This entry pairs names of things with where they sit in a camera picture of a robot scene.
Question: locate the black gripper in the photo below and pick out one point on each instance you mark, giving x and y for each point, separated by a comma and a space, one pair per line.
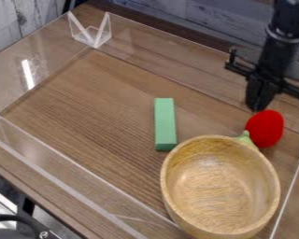
266, 74

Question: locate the red plush strawberry toy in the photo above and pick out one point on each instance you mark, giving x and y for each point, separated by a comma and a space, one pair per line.
263, 129

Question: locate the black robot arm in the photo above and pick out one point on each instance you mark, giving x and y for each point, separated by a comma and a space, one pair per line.
283, 29

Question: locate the green rectangular block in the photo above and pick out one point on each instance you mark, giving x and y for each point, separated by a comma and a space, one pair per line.
166, 131

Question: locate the wooden oval bowl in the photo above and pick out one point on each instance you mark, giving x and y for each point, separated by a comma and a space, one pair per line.
219, 187

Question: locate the black equipment under table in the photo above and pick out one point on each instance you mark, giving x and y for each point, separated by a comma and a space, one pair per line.
28, 228

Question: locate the clear acrylic corner bracket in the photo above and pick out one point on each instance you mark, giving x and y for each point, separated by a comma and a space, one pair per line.
93, 36

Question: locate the clear acrylic tray wall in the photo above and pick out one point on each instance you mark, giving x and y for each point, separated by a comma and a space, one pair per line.
95, 208

